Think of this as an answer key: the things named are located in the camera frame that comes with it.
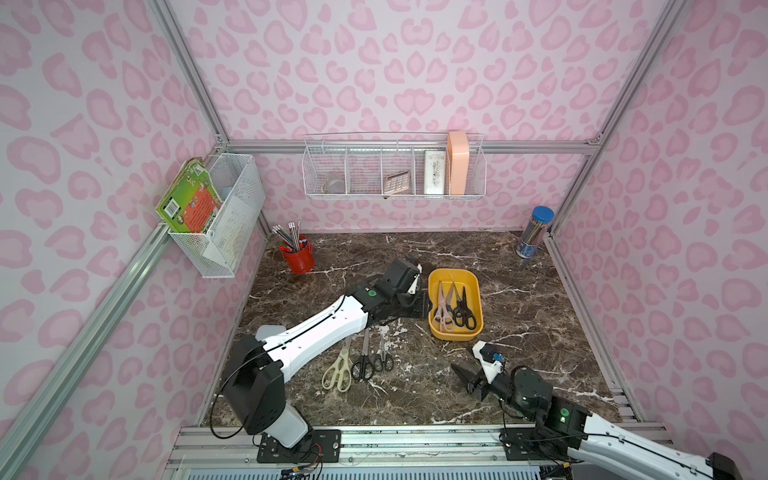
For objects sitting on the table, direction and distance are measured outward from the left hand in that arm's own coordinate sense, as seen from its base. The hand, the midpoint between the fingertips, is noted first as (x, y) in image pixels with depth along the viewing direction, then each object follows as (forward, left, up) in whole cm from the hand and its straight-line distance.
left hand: (429, 301), depth 79 cm
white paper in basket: (+15, +55, +9) cm, 58 cm away
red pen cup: (+24, +42, -13) cm, 50 cm away
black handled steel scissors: (-11, +18, -18) cm, 27 cm away
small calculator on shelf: (+37, +8, +11) cm, 39 cm away
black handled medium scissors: (+6, -12, -16) cm, 21 cm away
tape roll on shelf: (+35, +28, +11) cm, 46 cm away
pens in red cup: (+30, +45, -7) cm, 54 cm away
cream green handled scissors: (-13, +25, -18) cm, 33 cm away
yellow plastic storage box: (+16, -15, -13) cm, 26 cm away
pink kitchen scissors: (+2, -6, -16) cm, 17 cm away
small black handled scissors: (-8, +13, -18) cm, 23 cm away
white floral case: (+38, -3, +14) cm, 40 cm away
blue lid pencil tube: (+30, -38, -4) cm, 49 cm away
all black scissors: (+4, -15, -17) cm, 23 cm away
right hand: (-13, -8, -7) cm, 16 cm away
